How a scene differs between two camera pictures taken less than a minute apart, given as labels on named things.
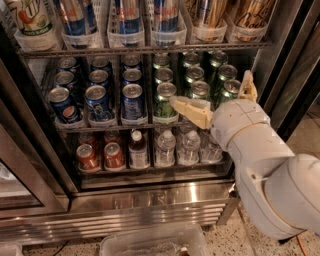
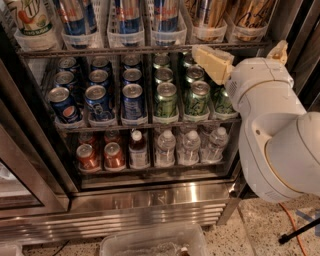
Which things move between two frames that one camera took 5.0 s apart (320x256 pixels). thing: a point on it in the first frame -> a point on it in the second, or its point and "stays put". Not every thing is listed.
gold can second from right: [209, 19] stays put
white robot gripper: [239, 120] -> [256, 76]
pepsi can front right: [133, 106] stays put
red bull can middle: [128, 16] stays put
